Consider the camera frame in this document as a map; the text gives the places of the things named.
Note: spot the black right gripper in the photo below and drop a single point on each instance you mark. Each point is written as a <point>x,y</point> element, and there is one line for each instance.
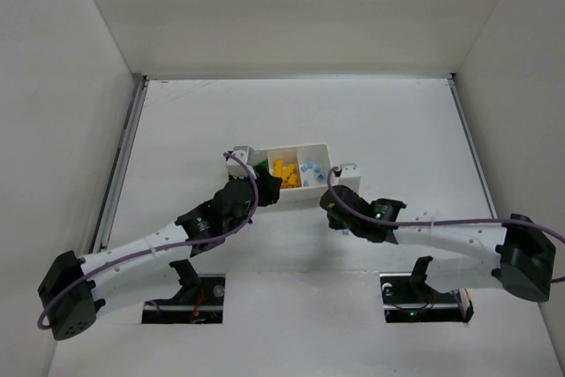
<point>333,206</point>

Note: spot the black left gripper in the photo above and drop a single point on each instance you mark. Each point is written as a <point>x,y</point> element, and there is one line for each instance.
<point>268,187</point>

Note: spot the green lego cluster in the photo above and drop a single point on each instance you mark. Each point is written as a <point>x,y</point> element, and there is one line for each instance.
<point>261,165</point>

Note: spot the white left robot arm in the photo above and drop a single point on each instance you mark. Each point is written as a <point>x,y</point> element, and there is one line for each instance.
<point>77,290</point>

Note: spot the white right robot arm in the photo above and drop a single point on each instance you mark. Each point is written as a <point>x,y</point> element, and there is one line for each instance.
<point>514,255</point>

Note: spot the yellow lego pieces in container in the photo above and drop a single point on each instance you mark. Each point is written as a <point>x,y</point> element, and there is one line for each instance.
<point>288,172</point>

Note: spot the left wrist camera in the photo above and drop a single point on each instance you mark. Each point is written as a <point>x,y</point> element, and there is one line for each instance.
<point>238,162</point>

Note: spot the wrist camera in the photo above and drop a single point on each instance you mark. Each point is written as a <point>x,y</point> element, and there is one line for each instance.
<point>238,162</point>
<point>349,175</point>

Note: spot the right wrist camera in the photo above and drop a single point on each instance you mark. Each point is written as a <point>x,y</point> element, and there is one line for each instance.
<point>349,175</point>

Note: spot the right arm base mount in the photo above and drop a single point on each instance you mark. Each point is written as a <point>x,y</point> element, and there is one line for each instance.
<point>407,298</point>

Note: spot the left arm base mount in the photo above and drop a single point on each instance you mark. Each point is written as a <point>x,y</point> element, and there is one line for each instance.
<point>198,300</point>

